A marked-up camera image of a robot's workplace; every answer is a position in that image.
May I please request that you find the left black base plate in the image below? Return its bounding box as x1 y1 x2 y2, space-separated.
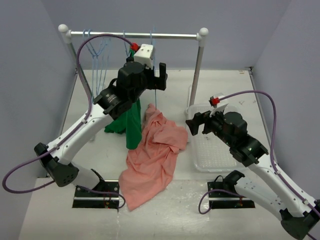
72 180 123 210

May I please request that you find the clear plastic tray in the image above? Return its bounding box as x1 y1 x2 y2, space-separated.
184 104 238 173

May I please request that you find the empty blue wire hanger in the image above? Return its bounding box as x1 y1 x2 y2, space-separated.
85 41 101 99

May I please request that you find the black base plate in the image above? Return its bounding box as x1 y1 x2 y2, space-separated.
72 180 123 210
208 191 256 209

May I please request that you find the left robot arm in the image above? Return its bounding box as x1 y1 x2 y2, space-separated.
34 61 168 197

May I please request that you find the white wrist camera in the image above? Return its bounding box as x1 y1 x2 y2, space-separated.
133 43 155 69
209 92 229 117

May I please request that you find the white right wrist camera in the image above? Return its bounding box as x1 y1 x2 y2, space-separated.
209 92 229 117

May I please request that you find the white metal clothes rack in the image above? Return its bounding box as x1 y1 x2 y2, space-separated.
58 24 209 107

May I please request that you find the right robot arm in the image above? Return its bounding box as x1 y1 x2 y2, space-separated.
186 111 320 240

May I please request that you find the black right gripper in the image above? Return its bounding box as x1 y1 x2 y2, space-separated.
185 105 234 147

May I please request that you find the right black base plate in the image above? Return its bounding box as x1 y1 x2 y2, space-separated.
208 191 256 209

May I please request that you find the green t shirt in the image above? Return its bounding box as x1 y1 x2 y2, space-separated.
103 48 142 150

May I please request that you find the blue hanger of green shirt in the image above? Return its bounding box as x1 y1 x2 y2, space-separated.
121 29 133 60

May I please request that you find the blue hanger of pink shirt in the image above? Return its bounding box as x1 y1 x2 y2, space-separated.
149 24 159 111

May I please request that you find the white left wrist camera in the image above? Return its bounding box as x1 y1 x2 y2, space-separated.
133 43 155 69

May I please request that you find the pink t shirt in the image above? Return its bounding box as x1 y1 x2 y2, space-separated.
118 103 188 212

